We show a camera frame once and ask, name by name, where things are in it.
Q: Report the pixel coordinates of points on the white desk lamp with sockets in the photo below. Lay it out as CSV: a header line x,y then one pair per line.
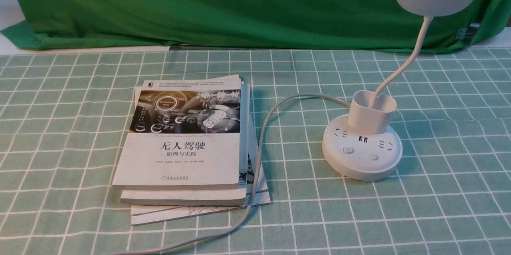
x,y
362,145

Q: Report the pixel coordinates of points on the top self-driving textbook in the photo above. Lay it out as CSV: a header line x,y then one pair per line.
x,y
181,147

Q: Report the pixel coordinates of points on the thin white bottom booklet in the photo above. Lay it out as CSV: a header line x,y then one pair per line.
x,y
153,207

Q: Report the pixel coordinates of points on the green checkered tablecloth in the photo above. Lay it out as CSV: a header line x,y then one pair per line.
x,y
64,118

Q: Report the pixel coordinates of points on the green backdrop cloth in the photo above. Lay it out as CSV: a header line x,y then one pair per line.
x,y
308,24

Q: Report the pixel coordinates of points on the metal binder clip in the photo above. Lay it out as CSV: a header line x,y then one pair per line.
x,y
464,35

